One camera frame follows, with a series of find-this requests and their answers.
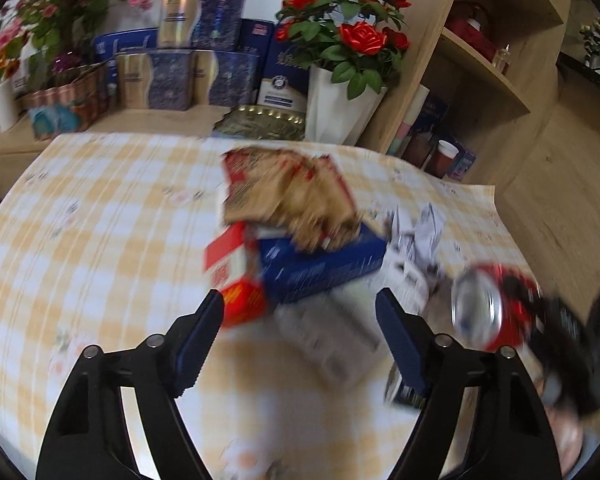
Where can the red white carton box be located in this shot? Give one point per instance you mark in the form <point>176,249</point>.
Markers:
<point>235,285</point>

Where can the brown snack bag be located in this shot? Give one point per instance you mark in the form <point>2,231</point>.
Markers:
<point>290,195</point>

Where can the blue gold gift box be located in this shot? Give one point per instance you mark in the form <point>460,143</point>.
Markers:
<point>200,22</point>
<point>155,80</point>
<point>225,77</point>

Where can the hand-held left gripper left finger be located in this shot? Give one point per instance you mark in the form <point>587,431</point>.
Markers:
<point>195,350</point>

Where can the gold leaf-shaped tray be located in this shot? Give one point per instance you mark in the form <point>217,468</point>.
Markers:
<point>260,122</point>

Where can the blue carton box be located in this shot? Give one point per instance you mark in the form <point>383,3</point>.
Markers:
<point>320,270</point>

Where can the brown cup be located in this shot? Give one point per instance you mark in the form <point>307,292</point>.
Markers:
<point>419,152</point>

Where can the small glass bottle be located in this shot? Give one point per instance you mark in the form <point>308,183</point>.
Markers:
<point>502,60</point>

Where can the white faceted vase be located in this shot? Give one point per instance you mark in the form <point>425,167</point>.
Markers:
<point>335,110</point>

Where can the colourful woven basket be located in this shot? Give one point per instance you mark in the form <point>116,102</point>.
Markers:
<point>65,110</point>

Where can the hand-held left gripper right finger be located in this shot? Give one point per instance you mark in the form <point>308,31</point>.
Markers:
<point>405,350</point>

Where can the dark blue box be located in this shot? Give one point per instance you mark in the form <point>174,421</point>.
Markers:
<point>255,35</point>

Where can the red cup with white lid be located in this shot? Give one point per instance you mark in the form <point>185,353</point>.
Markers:
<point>442,160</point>

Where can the wooden shelf unit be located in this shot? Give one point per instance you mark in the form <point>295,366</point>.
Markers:
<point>420,75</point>

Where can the white ribbed vase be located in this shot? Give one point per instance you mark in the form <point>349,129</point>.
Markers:
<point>7,105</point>

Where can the red rose bouquet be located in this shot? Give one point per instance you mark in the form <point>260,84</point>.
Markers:
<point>360,35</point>

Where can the pink blossom artificial plant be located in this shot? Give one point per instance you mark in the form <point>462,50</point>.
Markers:
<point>65,5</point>

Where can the red soda can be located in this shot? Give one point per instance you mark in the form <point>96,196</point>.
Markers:
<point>475,305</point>

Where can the white printed box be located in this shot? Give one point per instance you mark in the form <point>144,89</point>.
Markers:
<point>330,335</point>

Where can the yellow checked floral tablecloth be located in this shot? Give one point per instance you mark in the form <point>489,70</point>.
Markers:
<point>105,235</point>

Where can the blue white flat box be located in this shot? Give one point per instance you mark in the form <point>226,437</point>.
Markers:
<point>125,42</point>

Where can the blue white emblem box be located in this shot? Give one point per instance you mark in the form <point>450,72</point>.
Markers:
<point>280,85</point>

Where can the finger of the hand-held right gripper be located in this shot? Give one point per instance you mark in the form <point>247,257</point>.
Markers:
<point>520,290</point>
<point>565,350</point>

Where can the wooden counter with black top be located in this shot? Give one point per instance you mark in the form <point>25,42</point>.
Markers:
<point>570,170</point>

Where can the small blue box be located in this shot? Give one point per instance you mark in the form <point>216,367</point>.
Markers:
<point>462,162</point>

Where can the white paper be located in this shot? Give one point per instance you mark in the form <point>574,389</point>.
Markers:
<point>420,235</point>

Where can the red gift basket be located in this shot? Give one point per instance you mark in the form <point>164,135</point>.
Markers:
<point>472,30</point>

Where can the purple artificial flowers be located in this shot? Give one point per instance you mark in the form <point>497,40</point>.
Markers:
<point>67,67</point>

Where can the stack of pastel paper cups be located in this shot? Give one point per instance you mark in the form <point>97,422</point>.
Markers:
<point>407,120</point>

